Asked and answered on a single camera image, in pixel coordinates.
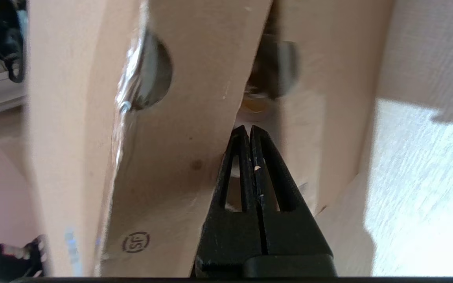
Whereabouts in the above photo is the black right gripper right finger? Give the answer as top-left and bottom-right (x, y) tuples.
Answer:
(244, 125), (338, 277)

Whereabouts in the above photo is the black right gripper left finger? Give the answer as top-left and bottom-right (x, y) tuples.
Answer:
(194, 125), (268, 277)

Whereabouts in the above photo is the brown cardboard shoe box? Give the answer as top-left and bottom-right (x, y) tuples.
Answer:
(26, 0), (394, 277)

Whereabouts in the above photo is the black power cord taped sleeve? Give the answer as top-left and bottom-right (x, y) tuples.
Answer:
(0, 0), (27, 84)

